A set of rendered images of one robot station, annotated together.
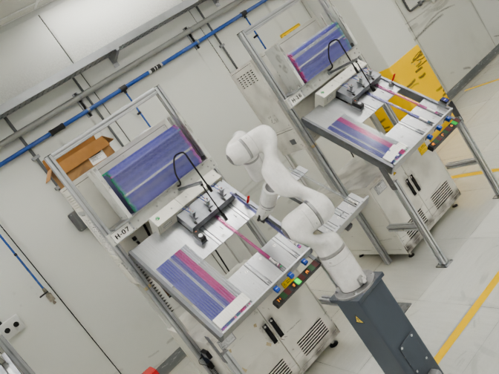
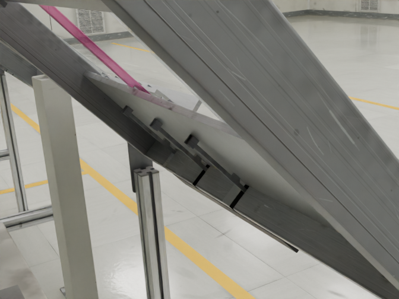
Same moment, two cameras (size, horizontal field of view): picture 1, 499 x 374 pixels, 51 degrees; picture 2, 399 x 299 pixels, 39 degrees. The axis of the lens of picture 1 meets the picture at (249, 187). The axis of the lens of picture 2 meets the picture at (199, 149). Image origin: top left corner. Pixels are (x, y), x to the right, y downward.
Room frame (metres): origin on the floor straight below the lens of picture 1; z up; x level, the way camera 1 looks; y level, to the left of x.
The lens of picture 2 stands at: (2.66, 0.95, 1.02)
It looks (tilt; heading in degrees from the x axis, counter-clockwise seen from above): 18 degrees down; 268
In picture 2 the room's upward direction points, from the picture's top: 4 degrees counter-clockwise
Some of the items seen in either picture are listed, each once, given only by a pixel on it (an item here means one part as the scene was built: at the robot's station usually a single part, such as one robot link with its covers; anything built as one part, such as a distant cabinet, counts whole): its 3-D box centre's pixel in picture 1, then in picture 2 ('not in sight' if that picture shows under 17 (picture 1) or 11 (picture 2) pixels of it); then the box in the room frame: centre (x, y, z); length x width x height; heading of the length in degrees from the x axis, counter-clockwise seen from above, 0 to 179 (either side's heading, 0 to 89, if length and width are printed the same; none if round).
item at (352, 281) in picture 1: (344, 268); not in sight; (2.07, -0.13, 0.79); 0.19 x 0.19 x 0.18
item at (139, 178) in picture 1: (153, 168); not in sight; (3.03, 0.39, 1.52); 0.51 x 0.13 x 0.27; 117
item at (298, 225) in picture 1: (310, 232); not in sight; (2.06, -0.10, 1.00); 0.19 x 0.12 x 0.24; 98
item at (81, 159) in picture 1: (95, 145); not in sight; (3.25, 0.62, 1.82); 0.68 x 0.30 x 0.20; 117
